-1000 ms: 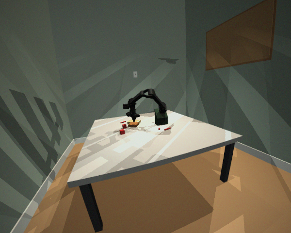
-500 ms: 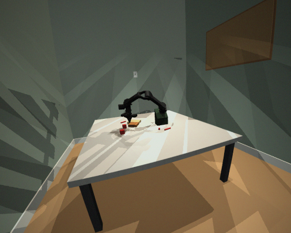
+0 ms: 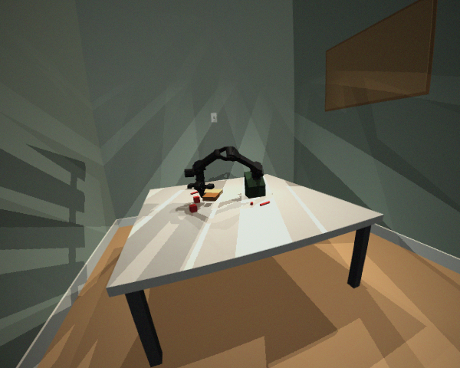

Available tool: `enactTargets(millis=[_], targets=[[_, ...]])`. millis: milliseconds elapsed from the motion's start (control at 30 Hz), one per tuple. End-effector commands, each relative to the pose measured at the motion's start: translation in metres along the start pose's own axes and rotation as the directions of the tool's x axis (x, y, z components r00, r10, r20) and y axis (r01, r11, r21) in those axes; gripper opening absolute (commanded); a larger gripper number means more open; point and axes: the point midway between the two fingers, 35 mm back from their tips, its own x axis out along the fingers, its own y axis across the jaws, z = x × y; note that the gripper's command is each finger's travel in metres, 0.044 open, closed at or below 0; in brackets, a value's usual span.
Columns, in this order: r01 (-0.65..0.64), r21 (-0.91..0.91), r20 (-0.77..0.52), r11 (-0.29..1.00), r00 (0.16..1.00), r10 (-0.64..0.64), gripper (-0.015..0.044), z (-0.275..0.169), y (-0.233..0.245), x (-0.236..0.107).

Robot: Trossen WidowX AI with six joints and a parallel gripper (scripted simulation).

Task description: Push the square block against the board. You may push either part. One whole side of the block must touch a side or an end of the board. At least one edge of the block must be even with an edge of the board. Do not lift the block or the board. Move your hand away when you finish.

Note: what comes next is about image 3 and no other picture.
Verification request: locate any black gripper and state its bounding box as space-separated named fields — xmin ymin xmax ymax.
xmin=187 ymin=176 xmax=215 ymax=198

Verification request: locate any pale yellow board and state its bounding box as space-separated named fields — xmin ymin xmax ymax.
xmin=203 ymin=189 xmax=223 ymax=196

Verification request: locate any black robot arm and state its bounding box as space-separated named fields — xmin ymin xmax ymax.
xmin=184 ymin=146 xmax=264 ymax=190

